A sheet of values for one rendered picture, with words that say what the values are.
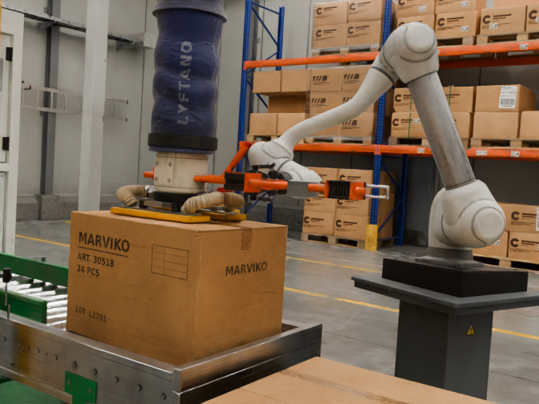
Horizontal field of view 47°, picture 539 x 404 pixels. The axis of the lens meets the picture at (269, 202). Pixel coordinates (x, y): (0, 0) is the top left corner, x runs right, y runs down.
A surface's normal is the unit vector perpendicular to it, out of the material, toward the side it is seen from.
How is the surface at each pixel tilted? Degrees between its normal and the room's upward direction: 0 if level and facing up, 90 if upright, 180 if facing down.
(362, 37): 90
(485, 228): 92
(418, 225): 90
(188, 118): 80
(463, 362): 90
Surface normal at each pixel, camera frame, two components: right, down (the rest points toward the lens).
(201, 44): 0.62, -0.08
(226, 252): 0.79, 0.07
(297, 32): -0.59, 0.00
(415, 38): 0.04, -0.10
